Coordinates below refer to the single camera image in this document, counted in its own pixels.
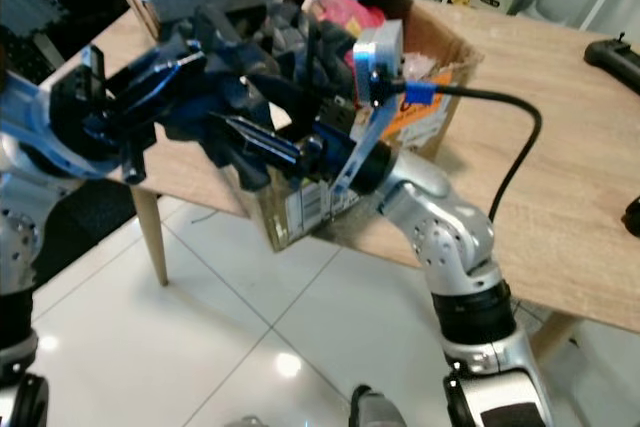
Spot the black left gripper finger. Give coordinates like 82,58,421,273
102,47,209,113
108,82,196,143

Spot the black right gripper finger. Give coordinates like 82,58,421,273
245,67,323,126
218,112,306,173

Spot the large black foam piece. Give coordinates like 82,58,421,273
160,0,361,193

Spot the cardboard rubbish box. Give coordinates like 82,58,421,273
105,0,486,253

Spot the black plastic crate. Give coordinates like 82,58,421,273
0,0,126,88

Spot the red plastic bag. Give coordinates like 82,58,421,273
310,0,391,38

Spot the light wooden table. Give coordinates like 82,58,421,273
100,0,640,363

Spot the black remote controller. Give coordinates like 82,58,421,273
583,35,640,95

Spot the small black object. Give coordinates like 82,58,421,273
620,195,640,240

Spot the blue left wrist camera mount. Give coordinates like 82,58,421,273
0,72,106,188

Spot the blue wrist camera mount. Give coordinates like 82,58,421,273
325,19,411,193
0,72,106,188

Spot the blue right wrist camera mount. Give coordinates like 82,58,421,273
325,19,411,193

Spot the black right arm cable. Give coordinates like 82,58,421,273
400,77,544,223

